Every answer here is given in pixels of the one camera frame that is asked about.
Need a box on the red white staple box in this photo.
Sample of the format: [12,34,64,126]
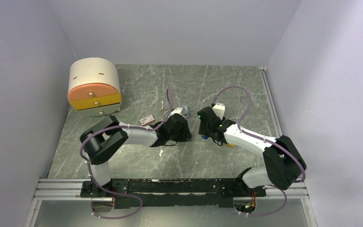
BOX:
[139,115,155,126]

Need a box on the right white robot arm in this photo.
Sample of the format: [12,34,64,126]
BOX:
[197,106,307,196]

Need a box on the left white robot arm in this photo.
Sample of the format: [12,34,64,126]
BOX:
[79,113,192,197]

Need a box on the beige drawer cabinet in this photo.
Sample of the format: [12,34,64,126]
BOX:
[67,57,122,116]

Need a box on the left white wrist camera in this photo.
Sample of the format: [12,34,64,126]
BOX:
[171,107,185,117]

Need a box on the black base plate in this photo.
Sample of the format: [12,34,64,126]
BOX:
[80,178,266,209]

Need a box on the aluminium side rail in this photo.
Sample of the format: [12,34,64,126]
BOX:
[258,66,283,137]

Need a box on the aluminium front rail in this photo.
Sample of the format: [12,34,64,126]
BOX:
[33,177,309,201]

